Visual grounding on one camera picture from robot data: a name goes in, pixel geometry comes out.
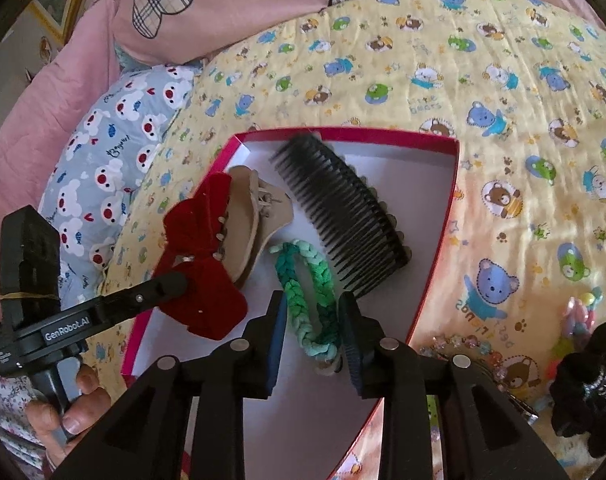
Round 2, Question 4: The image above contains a red velvet hair bow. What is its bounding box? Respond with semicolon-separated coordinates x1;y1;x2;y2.
153;172;249;339

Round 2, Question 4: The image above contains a person's left hand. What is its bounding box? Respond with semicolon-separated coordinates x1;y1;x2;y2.
25;362;114;451

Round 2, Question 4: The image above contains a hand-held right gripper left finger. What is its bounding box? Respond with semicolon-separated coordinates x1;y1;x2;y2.
48;290;289;480

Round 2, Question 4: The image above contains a beige hair claw clip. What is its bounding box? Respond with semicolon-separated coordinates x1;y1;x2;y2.
226;165;295;291

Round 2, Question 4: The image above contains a red cardboard box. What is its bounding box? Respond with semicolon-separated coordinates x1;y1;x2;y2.
120;127;461;480

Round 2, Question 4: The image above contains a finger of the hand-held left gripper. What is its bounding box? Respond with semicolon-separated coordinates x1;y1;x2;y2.
86;270;190;329

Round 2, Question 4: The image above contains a black scrunchie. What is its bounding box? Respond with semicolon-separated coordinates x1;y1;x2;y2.
548;322;606;458

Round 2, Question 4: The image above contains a floral bed sheet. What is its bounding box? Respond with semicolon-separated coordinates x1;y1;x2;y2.
0;345;48;461

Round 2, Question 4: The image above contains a black hair comb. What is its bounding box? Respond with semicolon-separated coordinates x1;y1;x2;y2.
269;132;413;295

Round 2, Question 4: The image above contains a pastel crystal bead bracelet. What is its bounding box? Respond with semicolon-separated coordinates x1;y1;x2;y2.
420;334;516;392

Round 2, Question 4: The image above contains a pink duvet with plaid hearts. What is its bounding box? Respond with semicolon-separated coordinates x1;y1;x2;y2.
0;0;606;321

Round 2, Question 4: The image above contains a colourful bead bracelet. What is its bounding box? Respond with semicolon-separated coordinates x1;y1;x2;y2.
550;287;606;381

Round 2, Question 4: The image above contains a grey bear print pillow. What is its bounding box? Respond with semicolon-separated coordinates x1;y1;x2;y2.
38;62;206;306

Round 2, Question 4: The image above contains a green braided hair tie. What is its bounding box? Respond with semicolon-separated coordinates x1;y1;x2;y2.
269;240;344;376

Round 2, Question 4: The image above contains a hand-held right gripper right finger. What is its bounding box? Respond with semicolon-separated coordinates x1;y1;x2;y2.
337;291;559;480

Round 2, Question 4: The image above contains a yellow bear print blanket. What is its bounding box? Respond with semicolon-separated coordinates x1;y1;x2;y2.
98;0;606;480

